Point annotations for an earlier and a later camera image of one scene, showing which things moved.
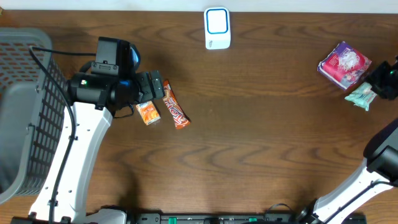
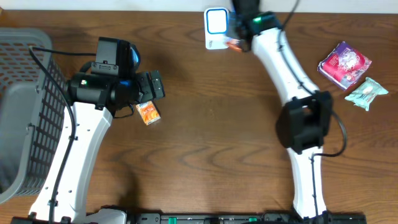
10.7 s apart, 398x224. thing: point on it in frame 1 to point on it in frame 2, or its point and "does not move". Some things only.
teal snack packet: x=362 y=96 does not move
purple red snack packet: x=344 y=65 does not move
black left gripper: x=145 y=88 does not move
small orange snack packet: x=148 y=112 does not move
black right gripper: x=379 y=79 to x=241 y=38
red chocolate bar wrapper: x=180 y=118 to x=234 y=44
